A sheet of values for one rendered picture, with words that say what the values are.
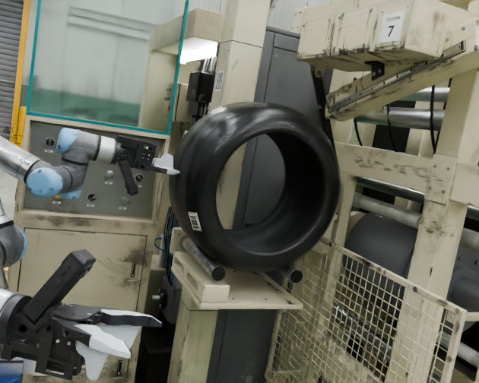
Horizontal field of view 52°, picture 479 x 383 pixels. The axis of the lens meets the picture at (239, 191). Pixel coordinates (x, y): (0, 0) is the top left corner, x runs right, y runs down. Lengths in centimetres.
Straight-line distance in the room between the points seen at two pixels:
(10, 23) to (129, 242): 894
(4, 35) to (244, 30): 909
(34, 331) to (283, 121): 102
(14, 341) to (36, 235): 130
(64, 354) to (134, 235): 139
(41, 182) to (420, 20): 108
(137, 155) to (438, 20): 92
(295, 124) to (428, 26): 46
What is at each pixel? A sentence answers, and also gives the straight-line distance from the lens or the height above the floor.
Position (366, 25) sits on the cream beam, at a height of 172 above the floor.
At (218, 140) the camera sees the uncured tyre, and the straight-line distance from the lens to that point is 146.
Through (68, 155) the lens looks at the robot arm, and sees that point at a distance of 146.
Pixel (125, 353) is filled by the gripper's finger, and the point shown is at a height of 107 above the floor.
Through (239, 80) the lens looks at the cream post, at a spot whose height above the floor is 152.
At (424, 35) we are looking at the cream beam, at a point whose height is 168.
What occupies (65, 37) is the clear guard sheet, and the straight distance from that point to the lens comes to 202.
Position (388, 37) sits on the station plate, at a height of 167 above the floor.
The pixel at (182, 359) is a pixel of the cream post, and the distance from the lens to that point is 207.
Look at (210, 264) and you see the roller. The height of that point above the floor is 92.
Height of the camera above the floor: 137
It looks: 8 degrees down
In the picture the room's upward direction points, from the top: 10 degrees clockwise
